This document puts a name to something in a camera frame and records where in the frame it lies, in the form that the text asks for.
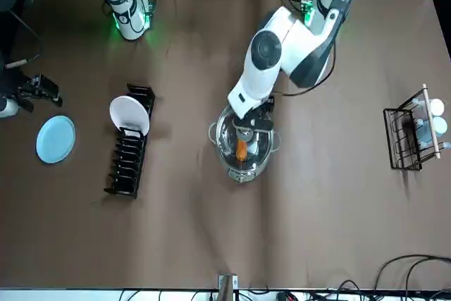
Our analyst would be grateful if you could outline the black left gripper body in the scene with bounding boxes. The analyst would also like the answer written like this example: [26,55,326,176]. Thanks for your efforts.
[244,95,276,125]

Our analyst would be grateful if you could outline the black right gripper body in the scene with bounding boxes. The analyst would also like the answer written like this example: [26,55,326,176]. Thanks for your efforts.
[19,74,60,100]

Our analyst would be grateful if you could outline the glass pot lid steel knob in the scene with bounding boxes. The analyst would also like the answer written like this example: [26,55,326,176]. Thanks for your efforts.
[216,106,275,175]

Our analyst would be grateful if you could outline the yellow corn cob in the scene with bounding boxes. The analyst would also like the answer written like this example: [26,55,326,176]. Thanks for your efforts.
[236,139,248,162]

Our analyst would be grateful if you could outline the light blue round plate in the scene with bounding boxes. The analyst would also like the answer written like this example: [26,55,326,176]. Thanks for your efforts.
[35,114,77,166]

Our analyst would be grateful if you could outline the pale pink round plate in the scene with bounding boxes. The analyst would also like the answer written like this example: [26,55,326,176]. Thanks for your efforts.
[109,95,151,133]

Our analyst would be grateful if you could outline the black slotted dish rack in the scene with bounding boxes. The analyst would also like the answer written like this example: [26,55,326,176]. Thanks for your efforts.
[103,82,156,198]

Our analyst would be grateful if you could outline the pale pink cup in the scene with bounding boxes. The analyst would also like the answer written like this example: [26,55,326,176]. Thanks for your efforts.
[429,98,446,116]

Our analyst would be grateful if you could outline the light blue cup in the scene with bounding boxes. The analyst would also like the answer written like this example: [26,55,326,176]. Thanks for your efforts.
[431,116,448,137]

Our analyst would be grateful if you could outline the black cable with beige connector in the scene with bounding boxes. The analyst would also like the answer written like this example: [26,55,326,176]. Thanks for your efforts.
[4,8,42,69]

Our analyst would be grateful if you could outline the steel pot pale green handles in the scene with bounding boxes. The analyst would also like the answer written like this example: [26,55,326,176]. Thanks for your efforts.
[208,105,283,184]

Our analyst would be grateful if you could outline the black wire cup rack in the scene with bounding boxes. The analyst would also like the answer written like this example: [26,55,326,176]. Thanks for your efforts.
[383,83,442,172]

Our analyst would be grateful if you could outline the silver aluminium post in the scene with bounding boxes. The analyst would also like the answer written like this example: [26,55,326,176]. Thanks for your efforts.
[217,272,239,301]

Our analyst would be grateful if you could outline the black looping cable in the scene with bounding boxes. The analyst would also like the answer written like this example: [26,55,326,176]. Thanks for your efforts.
[373,253,451,301]

